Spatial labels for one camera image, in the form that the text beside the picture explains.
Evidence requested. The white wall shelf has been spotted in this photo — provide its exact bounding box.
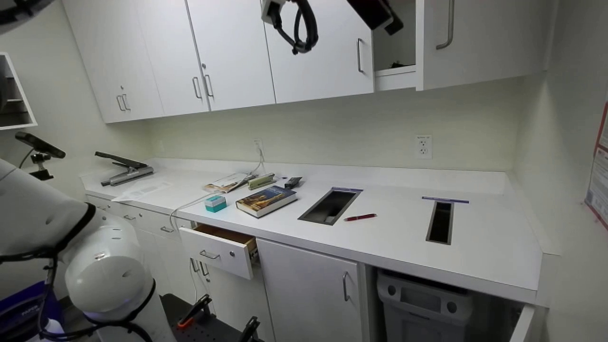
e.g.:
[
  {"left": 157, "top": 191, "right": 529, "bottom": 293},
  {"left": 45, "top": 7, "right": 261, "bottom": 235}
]
[{"left": 0, "top": 52, "right": 38, "bottom": 132}]

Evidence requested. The camera on mount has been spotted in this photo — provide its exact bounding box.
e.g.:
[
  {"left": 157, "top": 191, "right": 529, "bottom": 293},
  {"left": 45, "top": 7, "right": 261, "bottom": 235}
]
[{"left": 14, "top": 132, "right": 67, "bottom": 181}]

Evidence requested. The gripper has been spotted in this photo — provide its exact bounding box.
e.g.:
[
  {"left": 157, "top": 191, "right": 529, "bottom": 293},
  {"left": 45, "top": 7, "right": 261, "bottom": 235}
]
[{"left": 347, "top": 0, "right": 405, "bottom": 37}]

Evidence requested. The narrow metal counter opening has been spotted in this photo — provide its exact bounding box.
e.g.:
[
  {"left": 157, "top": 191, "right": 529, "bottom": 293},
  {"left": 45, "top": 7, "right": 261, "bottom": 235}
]
[{"left": 425, "top": 199, "right": 455, "bottom": 246}]

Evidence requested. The white paper sheet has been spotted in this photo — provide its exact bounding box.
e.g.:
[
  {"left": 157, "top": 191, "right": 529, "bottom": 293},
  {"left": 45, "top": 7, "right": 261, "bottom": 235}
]
[{"left": 111, "top": 180, "right": 174, "bottom": 203}]

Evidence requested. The green stapler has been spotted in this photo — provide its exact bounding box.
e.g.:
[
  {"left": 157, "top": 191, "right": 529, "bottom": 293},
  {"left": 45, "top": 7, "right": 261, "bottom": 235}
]
[{"left": 247, "top": 173, "right": 276, "bottom": 191}]

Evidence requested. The blue box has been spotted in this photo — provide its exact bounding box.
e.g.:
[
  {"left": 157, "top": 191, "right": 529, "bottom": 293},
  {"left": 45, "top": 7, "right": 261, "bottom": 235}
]
[{"left": 0, "top": 280, "right": 63, "bottom": 342}]

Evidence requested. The teal white small box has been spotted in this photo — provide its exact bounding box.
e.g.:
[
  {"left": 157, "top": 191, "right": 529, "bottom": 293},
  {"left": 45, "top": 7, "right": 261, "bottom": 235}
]
[{"left": 204, "top": 194, "right": 228, "bottom": 213}]

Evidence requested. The hardcover book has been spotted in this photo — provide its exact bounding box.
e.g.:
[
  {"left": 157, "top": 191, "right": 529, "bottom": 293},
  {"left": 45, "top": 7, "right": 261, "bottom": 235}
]
[{"left": 235, "top": 185, "right": 298, "bottom": 219}]

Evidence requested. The white cable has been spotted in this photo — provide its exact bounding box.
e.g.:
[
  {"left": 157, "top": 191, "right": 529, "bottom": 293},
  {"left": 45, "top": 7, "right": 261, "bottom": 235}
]
[{"left": 169, "top": 142, "right": 266, "bottom": 231}]

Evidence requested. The white wall cabinet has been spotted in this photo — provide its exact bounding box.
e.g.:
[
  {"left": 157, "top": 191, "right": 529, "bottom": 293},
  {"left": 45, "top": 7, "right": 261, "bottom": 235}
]
[{"left": 62, "top": 0, "right": 556, "bottom": 125}]

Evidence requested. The black grey heavy stapler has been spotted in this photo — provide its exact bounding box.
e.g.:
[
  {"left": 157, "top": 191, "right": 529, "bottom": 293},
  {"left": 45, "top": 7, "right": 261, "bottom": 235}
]
[{"left": 94, "top": 151, "right": 155, "bottom": 187}]

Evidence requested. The wall poster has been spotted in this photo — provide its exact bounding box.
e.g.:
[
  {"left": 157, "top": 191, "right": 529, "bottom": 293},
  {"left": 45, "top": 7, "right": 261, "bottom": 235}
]
[{"left": 584, "top": 102, "right": 608, "bottom": 229}]

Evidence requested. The white base cabinet door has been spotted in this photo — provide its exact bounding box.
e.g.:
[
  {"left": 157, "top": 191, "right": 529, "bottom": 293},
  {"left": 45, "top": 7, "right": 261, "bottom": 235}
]
[
  {"left": 256, "top": 237, "right": 366, "bottom": 342},
  {"left": 153, "top": 233, "right": 200, "bottom": 305},
  {"left": 197, "top": 260, "right": 276, "bottom": 342},
  {"left": 509, "top": 304, "right": 537, "bottom": 342}
]

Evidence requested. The grey waste bin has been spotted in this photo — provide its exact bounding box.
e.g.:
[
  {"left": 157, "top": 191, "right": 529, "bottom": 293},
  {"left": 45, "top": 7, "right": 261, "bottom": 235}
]
[{"left": 377, "top": 270, "right": 476, "bottom": 342}]

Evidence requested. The white wall cabinet door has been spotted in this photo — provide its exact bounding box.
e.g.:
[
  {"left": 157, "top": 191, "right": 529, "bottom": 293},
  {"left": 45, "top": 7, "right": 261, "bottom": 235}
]
[
  {"left": 416, "top": 0, "right": 555, "bottom": 92},
  {"left": 133, "top": 0, "right": 210, "bottom": 117},
  {"left": 185, "top": 0, "right": 276, "bottom": 112},
  {"left": 62, "top": 0, "right": 165, "bottom": 124},
  {"left": 260, "top": 0, "right": 376, "bottom": 104}
]

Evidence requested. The white drawer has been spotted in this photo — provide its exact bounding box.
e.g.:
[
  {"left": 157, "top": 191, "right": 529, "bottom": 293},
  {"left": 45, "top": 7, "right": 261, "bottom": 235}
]
[
  {"left": 142, "top": 211, "right": 193, "bottom": 241},
  {"left": 109, "top": 201, "right": 149, "bottom": 229},
  {"left": 179, "top": 223, "right": 260, "bottom": 281}
]

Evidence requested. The orange black spring clamp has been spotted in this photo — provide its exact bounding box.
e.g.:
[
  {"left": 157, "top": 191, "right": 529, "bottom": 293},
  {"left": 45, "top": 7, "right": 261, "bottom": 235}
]
[{"left": 176, "top": 294, "right": 212, "bottom": 330}]

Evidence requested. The wide metal counter opening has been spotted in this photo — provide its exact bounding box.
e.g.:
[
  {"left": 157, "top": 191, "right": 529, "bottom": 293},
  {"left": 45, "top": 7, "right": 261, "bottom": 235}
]
[{"left": 297, "top": 187, "right": 364, "bottom": 226}]

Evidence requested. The booklet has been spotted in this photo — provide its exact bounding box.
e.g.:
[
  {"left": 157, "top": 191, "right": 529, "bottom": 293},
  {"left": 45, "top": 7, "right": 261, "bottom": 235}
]
[{"left": 203, "top": 173, "right": 253, "bottom": 194}]

